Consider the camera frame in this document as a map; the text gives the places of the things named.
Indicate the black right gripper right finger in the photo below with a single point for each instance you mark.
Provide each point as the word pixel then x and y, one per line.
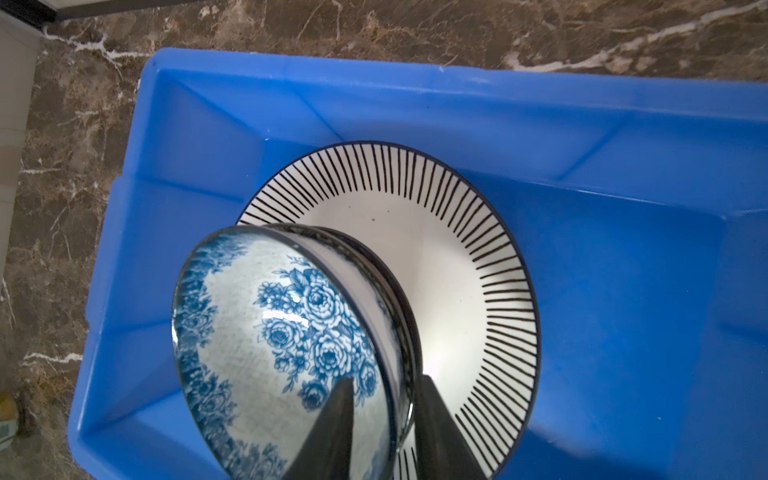
pixel 442 452

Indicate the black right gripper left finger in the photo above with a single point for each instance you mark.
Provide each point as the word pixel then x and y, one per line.
pixel 326 453

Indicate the blue floral ceramic bowl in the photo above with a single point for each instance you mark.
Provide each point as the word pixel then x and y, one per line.
pixel 260 337

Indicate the black striped white plate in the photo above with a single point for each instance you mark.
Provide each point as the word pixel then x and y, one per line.
pixel 456 262

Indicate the leaf patterned ceramic bowl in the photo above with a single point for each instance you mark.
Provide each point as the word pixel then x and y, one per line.
pixel 376 298

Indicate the blue plastic bin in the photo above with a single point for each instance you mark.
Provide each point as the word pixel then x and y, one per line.
pixel 622 223

